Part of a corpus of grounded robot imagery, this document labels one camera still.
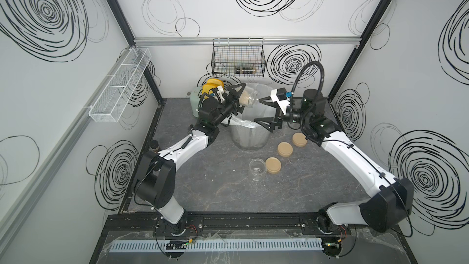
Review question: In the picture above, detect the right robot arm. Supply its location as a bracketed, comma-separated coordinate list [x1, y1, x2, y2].
[255, 88, 414, 233]

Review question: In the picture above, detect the white mesh wall shelf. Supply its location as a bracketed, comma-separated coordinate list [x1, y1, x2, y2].
[89, 47, 151, 123]

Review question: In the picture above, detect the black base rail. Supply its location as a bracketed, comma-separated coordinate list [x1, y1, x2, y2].
[104, 211, 396, 236]

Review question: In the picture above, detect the white trash bag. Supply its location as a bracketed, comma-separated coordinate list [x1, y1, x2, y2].
[222, 83, 276, 126]

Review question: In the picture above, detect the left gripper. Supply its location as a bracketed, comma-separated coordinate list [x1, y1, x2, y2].
[211, 84, 245, 130]

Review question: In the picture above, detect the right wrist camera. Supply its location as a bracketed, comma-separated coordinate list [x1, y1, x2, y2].
[270, 88, 293, 116]

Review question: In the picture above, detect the front yellow toast slice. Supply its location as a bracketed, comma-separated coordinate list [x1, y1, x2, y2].
[202, 78, 224, 94]

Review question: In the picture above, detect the black wire wall basket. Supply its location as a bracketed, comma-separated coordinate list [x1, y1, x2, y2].
[211, 37, 266, 78]

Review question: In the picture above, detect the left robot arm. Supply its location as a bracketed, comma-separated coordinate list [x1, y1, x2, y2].
[132, 83, 246, 234]

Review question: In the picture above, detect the beige lid of jar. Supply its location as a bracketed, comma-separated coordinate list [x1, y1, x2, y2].
[277, 142, 293, 158]
[265, 157, 282, 174]

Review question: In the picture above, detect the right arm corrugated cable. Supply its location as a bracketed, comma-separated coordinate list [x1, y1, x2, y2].
[291, 60, 326, 100]

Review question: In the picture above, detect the mint green toaster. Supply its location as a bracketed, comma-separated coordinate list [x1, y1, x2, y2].
[189, 86, 202, 117]

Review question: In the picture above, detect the dark spice bottle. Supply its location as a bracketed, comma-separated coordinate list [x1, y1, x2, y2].
[150, 139, 160, 153]

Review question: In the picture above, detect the white slotted cable duct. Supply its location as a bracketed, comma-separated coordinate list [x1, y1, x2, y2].
[109, 238, 324, 253]

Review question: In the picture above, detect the rice jar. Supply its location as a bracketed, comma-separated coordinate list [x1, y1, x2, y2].
[248, 158, 267, 182]
[238, 86, 259, 108]

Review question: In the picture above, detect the bottle in wire basket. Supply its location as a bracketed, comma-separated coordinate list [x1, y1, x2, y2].
[234, 67, 256, 75]

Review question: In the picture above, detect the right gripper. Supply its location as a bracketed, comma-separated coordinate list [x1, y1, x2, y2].
[254, 95, 311, 133]

